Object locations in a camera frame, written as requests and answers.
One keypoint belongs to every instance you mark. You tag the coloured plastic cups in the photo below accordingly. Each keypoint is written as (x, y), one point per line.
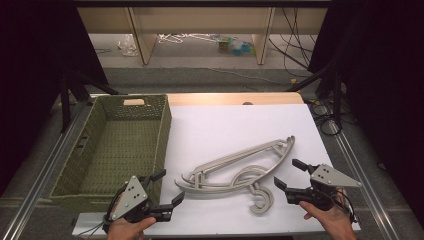
(238, 46)

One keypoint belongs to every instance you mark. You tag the light wooden desk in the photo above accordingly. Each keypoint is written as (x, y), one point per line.
(200, 20)

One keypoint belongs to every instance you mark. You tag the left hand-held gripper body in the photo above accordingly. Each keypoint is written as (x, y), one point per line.
(131, 198)

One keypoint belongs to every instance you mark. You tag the green woven basket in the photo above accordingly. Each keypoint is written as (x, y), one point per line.
(126, 146)

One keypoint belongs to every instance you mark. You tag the black curtain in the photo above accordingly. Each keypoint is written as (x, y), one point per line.
(30, 83)
(383, 83)

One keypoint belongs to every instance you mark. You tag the black tripod stand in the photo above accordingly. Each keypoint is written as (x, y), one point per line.
(335, 90)
(66, 96)

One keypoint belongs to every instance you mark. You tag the aluminium rail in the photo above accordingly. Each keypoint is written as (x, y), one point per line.
(43, 166)
(363, 180)

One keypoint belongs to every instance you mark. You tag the clear plastic bag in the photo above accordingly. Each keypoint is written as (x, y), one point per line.
(127, 45)

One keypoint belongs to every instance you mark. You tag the person's left hand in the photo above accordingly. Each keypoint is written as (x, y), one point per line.
(125, 230)

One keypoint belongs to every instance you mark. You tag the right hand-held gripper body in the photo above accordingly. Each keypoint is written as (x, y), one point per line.
(328, 178)

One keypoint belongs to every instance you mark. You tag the person's right hand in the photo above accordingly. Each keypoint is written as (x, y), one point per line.
(331, 221)

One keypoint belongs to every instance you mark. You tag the grey plastic hanger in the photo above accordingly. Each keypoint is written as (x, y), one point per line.
(233, 158)
(263, 208)

